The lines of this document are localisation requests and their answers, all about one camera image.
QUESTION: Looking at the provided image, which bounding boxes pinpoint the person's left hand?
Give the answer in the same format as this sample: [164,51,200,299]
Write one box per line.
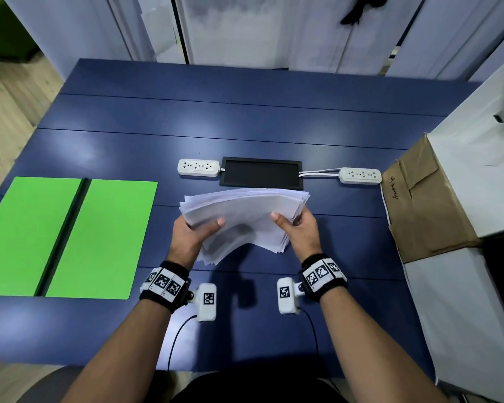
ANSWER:
[166,215,227,271]

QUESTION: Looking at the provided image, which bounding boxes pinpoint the person's right hand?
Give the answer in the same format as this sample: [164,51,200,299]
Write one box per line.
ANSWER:
[270,205,323,263]

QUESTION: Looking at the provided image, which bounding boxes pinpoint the pile of white papers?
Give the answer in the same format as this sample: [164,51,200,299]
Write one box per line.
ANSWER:
[179,188,311,266]

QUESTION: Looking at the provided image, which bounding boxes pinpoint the green folder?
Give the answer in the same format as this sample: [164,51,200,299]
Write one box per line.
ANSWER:
[0,176,158,301]

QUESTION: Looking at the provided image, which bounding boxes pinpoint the person's left forearm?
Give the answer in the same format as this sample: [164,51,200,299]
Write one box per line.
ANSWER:
[60,297,173,403]

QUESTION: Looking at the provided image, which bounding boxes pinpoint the person's right forearm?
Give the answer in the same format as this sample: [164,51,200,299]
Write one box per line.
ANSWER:
[319,286,450,403]

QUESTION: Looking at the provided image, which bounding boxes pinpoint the person's black clothing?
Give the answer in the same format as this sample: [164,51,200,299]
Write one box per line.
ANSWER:
[167,367,341,403]

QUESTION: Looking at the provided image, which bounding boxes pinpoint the white power strip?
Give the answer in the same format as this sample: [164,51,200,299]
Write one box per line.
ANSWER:
[177,158,221,177]
[338,166,382,186]

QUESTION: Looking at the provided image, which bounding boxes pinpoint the brown cardboard box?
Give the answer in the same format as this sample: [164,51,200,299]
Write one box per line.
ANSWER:
[381,133,484,265]

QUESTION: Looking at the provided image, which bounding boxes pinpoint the grey round stool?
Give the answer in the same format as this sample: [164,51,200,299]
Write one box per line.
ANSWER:
[27,364,85,403]

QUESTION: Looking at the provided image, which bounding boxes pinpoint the black hanging object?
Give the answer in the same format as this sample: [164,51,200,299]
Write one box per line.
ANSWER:
[340,0,389,26]

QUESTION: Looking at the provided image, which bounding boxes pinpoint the dark green cabinet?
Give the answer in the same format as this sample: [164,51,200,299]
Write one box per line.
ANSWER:
[0,0,41,63]

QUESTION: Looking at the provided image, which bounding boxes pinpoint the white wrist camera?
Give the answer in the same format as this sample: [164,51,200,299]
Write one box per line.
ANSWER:
[192,283,218,323]
[276,277,304,316]

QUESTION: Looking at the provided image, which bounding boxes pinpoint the white power strip cables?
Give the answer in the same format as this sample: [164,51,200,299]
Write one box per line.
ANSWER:
[298,167,342,179]

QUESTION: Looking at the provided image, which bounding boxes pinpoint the black desk cable tray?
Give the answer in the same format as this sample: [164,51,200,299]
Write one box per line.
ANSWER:
[219,156,303,190]

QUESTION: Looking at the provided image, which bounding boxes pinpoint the black camera cable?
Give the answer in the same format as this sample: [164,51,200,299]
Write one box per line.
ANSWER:
[166,314,199,372]
[298,308,320,370]

